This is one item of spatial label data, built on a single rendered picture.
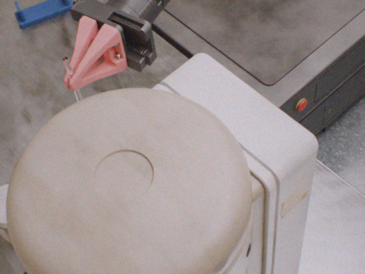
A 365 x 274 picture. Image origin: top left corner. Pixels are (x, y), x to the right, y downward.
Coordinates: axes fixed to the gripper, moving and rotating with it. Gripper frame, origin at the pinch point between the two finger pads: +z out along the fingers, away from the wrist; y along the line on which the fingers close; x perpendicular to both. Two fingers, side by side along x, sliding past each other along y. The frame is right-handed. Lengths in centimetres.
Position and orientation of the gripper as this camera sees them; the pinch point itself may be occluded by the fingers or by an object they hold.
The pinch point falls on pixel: (73, 81)
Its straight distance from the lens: 77.5
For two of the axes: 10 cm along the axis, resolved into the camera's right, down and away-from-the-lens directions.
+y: 8.4, 4.0, -3.6
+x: 1.0, 5.4, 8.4
